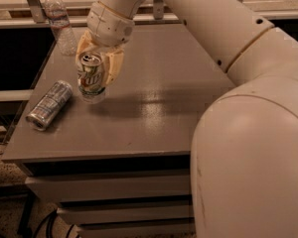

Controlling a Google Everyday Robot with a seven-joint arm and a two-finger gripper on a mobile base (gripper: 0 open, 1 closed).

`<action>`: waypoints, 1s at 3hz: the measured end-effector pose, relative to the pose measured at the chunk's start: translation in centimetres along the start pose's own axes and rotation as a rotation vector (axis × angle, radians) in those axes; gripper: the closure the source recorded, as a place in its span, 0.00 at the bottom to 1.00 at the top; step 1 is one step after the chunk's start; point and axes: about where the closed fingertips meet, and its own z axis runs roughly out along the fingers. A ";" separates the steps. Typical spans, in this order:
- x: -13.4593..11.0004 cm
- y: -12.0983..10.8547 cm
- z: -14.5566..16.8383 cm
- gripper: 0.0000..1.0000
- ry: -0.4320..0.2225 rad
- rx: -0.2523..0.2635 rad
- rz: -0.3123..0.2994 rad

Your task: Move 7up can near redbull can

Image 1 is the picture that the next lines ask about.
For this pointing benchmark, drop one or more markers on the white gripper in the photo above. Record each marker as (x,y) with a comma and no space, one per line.
(107,25)

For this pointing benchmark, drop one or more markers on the green white 7up can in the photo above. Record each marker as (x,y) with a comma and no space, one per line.
(90,73)

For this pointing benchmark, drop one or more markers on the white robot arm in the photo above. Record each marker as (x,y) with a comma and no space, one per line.
(244,155)

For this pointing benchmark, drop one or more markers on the silver redbull can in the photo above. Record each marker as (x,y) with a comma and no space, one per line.
(49,106)

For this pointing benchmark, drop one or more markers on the clear plastic water bottle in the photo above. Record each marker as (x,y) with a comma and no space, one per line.
(57,14)

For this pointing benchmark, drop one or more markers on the grey drawer cabinet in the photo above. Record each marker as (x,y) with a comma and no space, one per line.
(146,121)

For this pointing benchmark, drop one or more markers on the top grey drawer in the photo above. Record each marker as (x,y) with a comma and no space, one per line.
(88,187)

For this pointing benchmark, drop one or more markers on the grey drawer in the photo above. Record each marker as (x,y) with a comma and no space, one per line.
(131,229)
(125,212)
(88,187)

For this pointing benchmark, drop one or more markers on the middle grey drawer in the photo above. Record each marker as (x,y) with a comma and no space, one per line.
(125,212)

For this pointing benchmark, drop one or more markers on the bottom grey drawer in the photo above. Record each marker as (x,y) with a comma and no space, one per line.
(131,229)

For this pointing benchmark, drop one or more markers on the metal window frame rail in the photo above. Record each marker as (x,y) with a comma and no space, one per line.
(39,15)

